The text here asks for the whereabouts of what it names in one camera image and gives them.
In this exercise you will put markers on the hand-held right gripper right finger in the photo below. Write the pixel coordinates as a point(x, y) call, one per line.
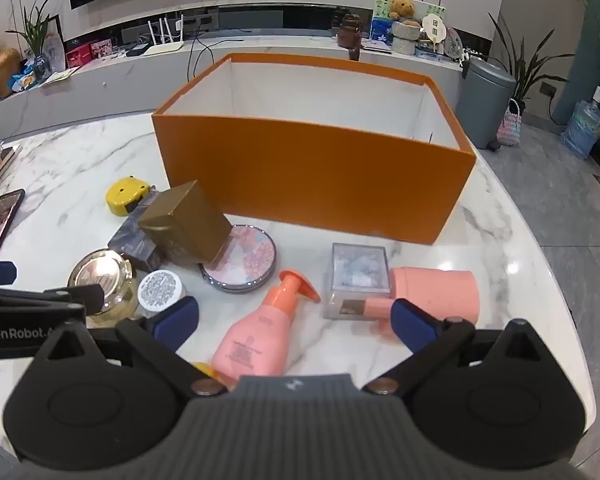
point(410, 322)

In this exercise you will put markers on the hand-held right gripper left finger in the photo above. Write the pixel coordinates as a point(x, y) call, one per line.
point(177, 317)

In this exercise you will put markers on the white jar silver lid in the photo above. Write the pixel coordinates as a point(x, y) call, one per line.
point(160, 290)

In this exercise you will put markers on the gold lid glass jar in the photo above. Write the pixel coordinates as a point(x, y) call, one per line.
point(102, 277)

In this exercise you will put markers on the pink cup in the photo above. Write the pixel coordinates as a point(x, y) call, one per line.
point(440, 292)

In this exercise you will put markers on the yellow bottle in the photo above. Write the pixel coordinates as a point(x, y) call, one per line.
point(205, 370)

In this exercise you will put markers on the clear square box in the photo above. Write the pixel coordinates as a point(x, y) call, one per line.
point(357, 275)

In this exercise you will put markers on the dark printed box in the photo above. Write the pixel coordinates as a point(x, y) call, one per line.
point(127, 242)

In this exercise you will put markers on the pink pump bottle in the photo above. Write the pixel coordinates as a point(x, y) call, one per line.
point(257, 335)

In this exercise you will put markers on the pink floral round compact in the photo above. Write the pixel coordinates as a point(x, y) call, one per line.
point(250, 265)

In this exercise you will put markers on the gold box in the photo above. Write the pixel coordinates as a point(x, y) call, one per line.
point(190, 225)

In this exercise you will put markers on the yellow tape measure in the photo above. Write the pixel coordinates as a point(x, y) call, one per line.
point(125, 195)

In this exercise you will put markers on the orange cardboard box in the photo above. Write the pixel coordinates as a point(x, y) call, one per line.
point(305, 185)

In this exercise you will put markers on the black smartphone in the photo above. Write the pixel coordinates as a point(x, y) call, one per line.
point(0, 220)

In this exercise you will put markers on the blue snack bag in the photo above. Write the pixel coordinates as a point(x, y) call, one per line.
point(22, 80)

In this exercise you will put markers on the gold vase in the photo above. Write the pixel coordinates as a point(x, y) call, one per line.
point(2, 72)

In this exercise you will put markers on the loose papers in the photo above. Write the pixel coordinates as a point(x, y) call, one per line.
point(57, 76)

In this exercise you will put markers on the white marble TV console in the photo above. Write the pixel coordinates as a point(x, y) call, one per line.
point(105, 90)

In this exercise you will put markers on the pastel woven basket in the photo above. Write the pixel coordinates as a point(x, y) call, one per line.
point(509, 127)

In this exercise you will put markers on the red box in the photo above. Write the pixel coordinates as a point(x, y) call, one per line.
point(78, 55)

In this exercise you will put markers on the grey trash bin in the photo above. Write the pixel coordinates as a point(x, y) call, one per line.
point(482, 100)

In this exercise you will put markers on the pink box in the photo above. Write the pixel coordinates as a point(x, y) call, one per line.
point(101, 50)

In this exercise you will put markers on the slim leafy potted plant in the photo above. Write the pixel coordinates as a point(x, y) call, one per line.
point(35, 25)

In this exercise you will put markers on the small black box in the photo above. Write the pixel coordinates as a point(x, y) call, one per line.
point(137, 49)

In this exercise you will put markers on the blue water jug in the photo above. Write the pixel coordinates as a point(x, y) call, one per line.
point(582, 130)

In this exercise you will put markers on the white router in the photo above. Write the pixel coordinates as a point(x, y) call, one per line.
point(165, 47)

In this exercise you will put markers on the tall leafy floor plant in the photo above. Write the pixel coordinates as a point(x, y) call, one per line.
point(522, 70)

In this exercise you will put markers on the white notebook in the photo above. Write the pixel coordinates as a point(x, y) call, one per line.
point(377, 46)

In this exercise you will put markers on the grey woven pot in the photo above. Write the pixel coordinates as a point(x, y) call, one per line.
point(405, 40)

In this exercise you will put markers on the decorated plate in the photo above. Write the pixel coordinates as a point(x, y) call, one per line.
point(454, 42)

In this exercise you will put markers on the round paper fan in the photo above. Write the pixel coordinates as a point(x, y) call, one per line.
point(435, 27)

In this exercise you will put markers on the brown teddy bear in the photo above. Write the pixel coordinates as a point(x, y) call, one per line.
point(402, 7)

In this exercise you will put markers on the green bamboo picture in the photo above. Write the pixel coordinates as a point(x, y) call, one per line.
point(382, 5)

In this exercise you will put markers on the black photo frame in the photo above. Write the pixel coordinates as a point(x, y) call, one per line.
point(54, 47)

